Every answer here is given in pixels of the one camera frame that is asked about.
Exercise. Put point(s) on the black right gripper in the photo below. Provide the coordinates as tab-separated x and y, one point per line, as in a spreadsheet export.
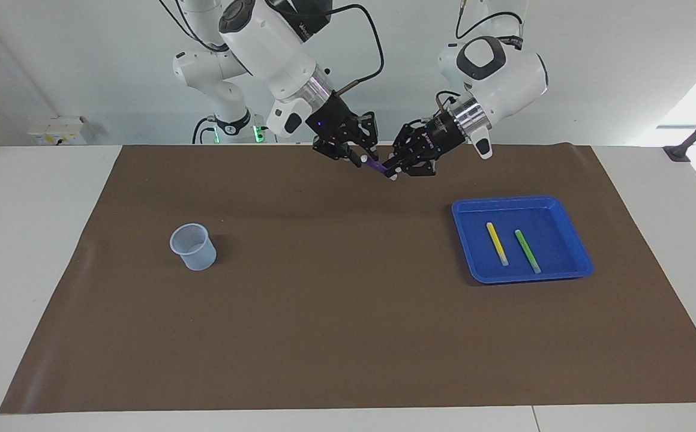
331	120

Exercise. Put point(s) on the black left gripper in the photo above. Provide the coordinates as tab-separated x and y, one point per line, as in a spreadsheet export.
444	132

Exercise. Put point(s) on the purple marker pen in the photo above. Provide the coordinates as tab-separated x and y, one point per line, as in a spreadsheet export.
377	165

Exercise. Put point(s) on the yellow marker pen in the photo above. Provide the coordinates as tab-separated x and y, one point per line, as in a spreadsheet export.
497	243

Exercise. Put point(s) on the green marker pen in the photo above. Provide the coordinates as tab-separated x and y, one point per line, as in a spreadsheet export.
528	251

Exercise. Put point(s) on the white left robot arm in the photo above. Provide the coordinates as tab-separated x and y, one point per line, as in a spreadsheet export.
504	72

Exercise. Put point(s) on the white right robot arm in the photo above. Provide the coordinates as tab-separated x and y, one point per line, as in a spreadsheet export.
270	54

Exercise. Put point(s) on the blue plastic tray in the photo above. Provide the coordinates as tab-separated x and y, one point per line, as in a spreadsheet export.
528	264

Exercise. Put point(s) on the brown table mat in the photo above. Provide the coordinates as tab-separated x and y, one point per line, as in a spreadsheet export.
348	312

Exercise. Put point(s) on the translucent plastic cup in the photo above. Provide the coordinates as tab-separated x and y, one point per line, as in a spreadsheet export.
195	252

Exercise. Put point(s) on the white wall outlet box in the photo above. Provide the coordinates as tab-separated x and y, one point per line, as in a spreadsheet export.
60	131

